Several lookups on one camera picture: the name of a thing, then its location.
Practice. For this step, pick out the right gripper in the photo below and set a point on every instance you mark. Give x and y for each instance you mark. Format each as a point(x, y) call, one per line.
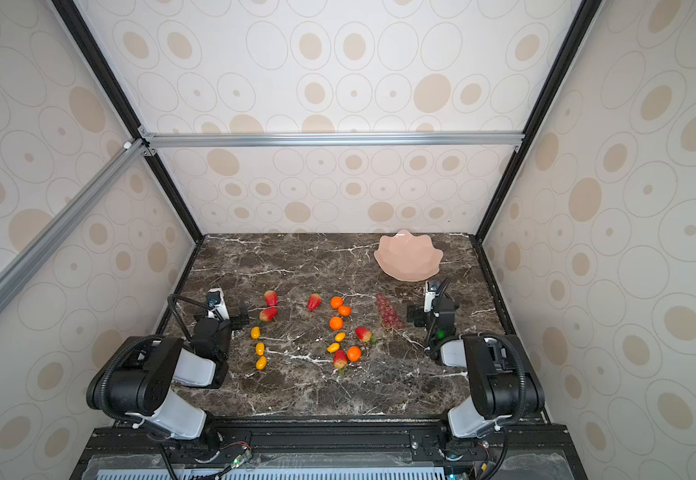
point(421, 315)

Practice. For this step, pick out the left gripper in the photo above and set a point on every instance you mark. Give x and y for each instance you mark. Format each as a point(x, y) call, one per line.
point(232, 314)

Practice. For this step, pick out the red grape bunch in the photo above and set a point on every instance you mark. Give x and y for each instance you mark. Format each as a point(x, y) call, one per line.
point(390, 318)

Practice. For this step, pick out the pink wavy fruit bowl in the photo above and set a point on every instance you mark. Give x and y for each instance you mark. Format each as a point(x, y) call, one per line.
point(407, 257)

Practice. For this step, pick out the orange bottom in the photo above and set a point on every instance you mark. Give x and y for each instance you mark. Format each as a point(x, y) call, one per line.
point(354, 353)

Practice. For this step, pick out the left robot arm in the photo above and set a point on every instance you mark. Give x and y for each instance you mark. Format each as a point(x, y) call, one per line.
point(135, 384)

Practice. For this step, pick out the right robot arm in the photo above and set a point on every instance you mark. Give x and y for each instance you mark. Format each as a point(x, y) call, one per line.
point(504, 387)

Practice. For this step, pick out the strawberry near bowl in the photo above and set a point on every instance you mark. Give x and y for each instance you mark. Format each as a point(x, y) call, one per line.
point(314, 301)

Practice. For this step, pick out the yellow kumquat left bottom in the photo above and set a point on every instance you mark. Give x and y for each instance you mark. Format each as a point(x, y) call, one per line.
point(261, 363)

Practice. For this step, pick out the strawberry far left lower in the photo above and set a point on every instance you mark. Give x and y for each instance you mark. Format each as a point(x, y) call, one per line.
point(268, 314)

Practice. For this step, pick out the strawberry right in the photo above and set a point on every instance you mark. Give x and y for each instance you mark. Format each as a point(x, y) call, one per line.
point(364, 334)

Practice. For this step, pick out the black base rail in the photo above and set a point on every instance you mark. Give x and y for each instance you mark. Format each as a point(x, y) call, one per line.
point(332, 448)

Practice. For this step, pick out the horizontal aluminium frame bar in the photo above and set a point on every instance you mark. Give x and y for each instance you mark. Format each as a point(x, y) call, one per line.
point(339, 139)

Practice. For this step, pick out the diagonal aluminium frame bar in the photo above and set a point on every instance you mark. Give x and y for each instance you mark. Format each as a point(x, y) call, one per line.
point(24, 266)

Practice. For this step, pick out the right black frame post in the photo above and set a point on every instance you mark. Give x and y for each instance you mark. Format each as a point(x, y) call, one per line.
point(569, 49)

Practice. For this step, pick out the black frame post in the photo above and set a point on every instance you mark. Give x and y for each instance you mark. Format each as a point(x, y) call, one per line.
point(71, 17)
point(569, 49)

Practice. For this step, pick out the left black frame post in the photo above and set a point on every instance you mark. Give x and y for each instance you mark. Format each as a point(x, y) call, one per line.
point(71, 17)

